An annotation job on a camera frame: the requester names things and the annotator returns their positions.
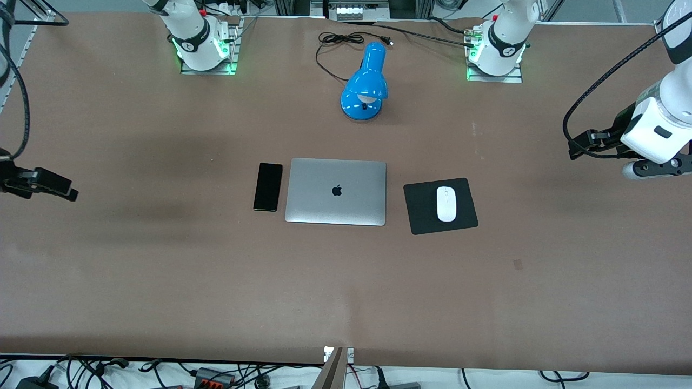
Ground white computer mouse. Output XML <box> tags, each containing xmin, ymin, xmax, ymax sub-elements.
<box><xmin>436</xmin><ymin>186</ymin><xmax>458</xmax><ymax>223</ymax></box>

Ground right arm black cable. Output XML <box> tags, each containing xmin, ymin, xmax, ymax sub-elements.
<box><xmin>0</xmin><ymin>5</ymin><xmax>31</xmax><ymax>160</ymax></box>

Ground white power strip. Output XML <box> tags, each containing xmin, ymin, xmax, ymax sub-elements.
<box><xmin>324</xmin><ymin>0</ymin><xmax>391</xmax><ymax>21</ymax></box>

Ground silver closed laptop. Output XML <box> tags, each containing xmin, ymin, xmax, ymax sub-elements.
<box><xmin>284</xmin><ymin>157</ymin><xmax>388</xmax><ymax>227</ymax></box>

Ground black mouse pad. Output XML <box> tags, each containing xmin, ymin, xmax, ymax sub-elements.
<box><xmin>403</xmin><ymin>177</ymin><xmax>480</xmax><ymax>236</ymax></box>

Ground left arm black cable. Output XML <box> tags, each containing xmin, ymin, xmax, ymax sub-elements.
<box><xmin>562</xmin><ymin>11</ymin><xmax>692</xmax><ymax>159</ymax></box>

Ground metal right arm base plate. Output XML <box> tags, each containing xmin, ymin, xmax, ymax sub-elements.
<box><xmin>179</xmin><ymin>16</ymin><xmax>245</xmax><ymax>76</ymax></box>

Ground black plug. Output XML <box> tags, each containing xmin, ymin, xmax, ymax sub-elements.
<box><xmin>373</xmin><ymin>366</ymin><xmax>421</xmax><ymax>389</ymax></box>

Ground metal post with bracket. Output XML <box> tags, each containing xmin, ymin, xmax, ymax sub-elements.
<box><xmin>322</xmin><ymin>346</ymin><xmax>355</xmax><ymax>389</ymax></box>

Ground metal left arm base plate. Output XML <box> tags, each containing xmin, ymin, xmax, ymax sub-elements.
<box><xmin>465</xmin><ymin>27</ymin><xmax>524</xmax><ymax>84</ymax></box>

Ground black lamp power cord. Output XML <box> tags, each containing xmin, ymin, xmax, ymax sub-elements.
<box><xmin>315</xmin><ymin>31</ymin><xmax>394</xmax><ymax>83</ymax></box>

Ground grey connector box red levers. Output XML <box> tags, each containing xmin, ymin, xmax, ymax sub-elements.
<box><xmin>194</xmin><ymin>366</ymin><xmax>237</xmax><ymax>388</ymax></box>

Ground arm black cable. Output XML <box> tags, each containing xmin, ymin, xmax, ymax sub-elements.
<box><xmin>562</xmin><ymin>11</ymin><xmax>692</xmax><ymax>159</ymax></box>
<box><xmin>0</xmin><ymin>5</ymin><xmax>31</xmax><ymax>160</ymax></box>

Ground black braided base cable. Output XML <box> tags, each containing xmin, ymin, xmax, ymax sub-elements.
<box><xmin>346</xmin><ymin>21</ymin><xmax>477</xmax><ymax>49</ymax></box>

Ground black smartphone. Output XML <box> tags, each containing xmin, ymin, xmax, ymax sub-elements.
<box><xmin>252</xmin><ymin>162</ymin><xmax>284</xmax><ymax>212</ymax></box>

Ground black power adapter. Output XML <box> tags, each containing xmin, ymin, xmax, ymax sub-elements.
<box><xmin>15</xmin><ymin>365</ymin><xmax>59</xmax><ymax>389</ymax></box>

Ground blue desk lamp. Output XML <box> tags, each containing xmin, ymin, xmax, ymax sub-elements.
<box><xmin>340</xmin><ymin>42</ymin><xmax>389</xmax><ymax>122</ymax></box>

